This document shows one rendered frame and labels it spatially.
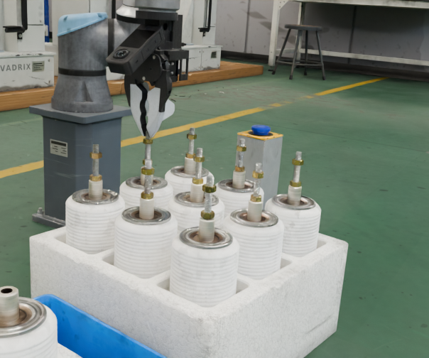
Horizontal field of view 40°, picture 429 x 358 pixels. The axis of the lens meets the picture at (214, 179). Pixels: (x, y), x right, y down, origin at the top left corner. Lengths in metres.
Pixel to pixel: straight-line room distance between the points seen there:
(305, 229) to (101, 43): 0.71
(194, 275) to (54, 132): 0.77
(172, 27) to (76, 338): 0.53
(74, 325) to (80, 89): 0.69
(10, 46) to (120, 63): 2.43
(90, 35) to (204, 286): 0.80
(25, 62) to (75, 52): 1.82
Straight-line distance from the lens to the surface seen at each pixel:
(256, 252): 0.88
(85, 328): 0.90
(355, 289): 1.31
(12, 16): 3.32
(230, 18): 6.81
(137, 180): 1.06
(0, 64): 3.15
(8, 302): 0.62
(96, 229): 0.95
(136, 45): 0.96
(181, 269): 0.80
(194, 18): 4.75
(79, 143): 1.43
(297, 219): 0.97
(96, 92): 1.45
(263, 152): 1.19
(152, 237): 0.86
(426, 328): 1.22
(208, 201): 0.80
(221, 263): 0.79
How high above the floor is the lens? 0.56
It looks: 16 degrees down
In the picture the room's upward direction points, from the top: 4 degrees clockwise
